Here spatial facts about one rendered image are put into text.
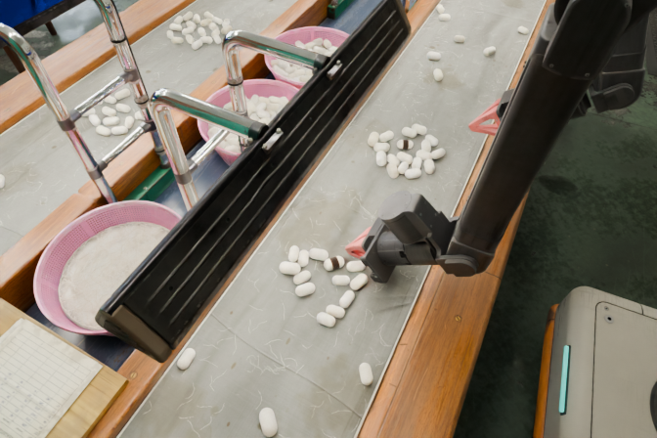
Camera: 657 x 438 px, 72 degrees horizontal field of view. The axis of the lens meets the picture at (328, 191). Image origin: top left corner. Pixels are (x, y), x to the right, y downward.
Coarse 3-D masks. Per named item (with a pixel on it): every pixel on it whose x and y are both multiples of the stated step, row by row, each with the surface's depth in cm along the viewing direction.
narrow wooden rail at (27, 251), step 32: (320, 0) 141; (256, 64) 121; (192, 128) 106; (128, 160) 94; (96, 192) 89; (128, 192) 95; (64, 224) 84; (0, 256) 79; (32, 256) 79; (0, 288) 76; (32, 288) 82
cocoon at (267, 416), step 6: (264, 408) 65; (264, 414) 64; (270, 414) 64; (264, 420) 63; (270, 420) 63; (264, 426) 63; (270, 426) 63; (276, 426) 63; (264, 432) 63; (270, 432) 63
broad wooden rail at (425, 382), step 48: (528, 48) 127; (528, 192) 91; (432, 288) 77; (480, 288) 77; (432, 336) 71; (480, 336) 71; (384, 384) 68; (432, 384) 67; (384, 432) 62; (432, 432) 62
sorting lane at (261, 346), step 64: (448, 0) 145; (512, 0) 146; (448, 64) 123; (512, 64) 123; (384, 128) 106; (448, 128) 106; (320, 192) 93; (384, 192) 93; (448, 192) 94; (256, 256) 83; (256, 320) 75; (384, 320) 75; (192, 384) 68; (256, 384) 69; (320, 384) 69
